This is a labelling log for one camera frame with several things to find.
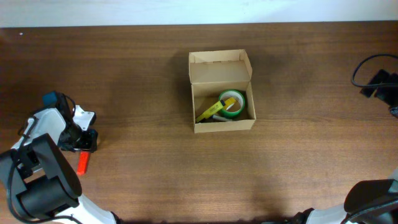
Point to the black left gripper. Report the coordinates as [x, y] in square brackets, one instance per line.
[89, 143]

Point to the pink highlighter marker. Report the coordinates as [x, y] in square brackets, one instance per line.
[83, 162]

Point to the yellow highlighter marker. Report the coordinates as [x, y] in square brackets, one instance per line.
[211, 111]

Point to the cardboard box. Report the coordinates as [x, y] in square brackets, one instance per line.
[210, 74]

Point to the small yellow tape roll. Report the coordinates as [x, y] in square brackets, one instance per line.
[229, 103]

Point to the green tape roll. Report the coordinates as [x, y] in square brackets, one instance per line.
[235, 110]

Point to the blue whiteboard marker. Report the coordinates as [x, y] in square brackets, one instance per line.
[220, 118]

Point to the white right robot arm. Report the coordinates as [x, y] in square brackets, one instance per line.
[369, 201]

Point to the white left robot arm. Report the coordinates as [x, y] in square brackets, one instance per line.
[40, 172]

